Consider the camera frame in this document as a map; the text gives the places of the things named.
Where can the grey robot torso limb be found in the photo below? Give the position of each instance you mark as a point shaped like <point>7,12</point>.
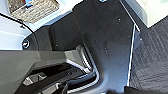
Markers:
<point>20,63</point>

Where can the tall white wardrobe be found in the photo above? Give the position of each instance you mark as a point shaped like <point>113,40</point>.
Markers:
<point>10,36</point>

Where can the silver base bolt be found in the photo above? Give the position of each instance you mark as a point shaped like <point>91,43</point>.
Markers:
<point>26,43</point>

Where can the blue item in basket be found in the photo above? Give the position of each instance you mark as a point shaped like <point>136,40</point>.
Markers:
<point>29,3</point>

